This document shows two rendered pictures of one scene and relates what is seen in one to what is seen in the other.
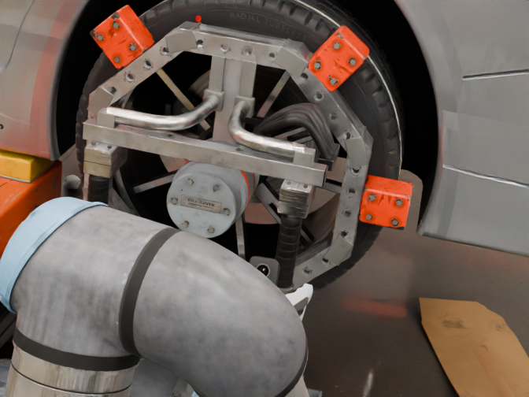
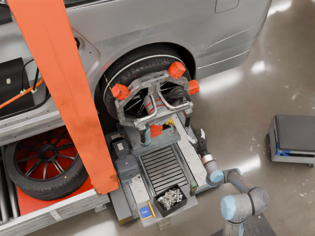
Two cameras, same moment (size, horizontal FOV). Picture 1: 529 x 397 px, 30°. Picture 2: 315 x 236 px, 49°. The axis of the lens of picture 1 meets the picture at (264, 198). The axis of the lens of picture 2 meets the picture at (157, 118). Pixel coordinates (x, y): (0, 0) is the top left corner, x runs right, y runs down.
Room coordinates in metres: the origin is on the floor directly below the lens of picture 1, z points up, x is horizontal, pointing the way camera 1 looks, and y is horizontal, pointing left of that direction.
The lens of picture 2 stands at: (0.48, 0.75, 2.90)
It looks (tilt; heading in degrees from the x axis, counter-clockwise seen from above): 58 degrees down; 331
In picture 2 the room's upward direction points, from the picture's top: 2 degrees counter-clockwise
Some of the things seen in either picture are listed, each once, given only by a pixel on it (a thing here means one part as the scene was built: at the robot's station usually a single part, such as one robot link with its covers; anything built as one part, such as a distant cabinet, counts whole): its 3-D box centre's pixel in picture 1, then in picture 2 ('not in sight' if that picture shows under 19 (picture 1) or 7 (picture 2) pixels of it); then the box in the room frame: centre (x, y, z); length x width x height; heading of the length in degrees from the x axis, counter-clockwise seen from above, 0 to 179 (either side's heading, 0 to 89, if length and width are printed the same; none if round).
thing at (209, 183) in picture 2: not in sight; (213, 178); (1.09, 0.00, 0.69); 0.12 x 0.09 x 0.12; 68
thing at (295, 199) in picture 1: (297, 191); (186, 109); (1.53, -0.05, 0.93); 0.09 x 0.05 x 0.05; 172
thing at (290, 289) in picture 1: (286, 252); (187, 120); (1.50, -0.05, 0.83); 0.04 x 0.04 x 0.16
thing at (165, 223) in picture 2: not in sight; (163, 215); (1.16, 0.35, 0.21); 0.10 x 0.10 x 0.42; 82
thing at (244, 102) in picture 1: (274, 111); (172, 94); (1.62, 0.00, 1.03); 0.19 x 0.18 x 0.11; 172
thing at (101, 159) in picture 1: (106, 153); (140, 126); (1.58, 0.28, 0.93); 0.09 x 0.05 x 0.05; 172
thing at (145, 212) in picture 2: not in sight; (145, 212); (1.18, 0.49, 0.47); 0.07 x 0.07 x 0.02; 82
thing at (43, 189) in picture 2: not in sight; (50, 157); (1.99, 0.92, 0.39); 0.66 x 0.66 x 0.24
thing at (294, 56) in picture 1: (223, 171); (153, 101); (1.76, 0.08, 0.85); 0.54 x 0.07 x 0.54; 82
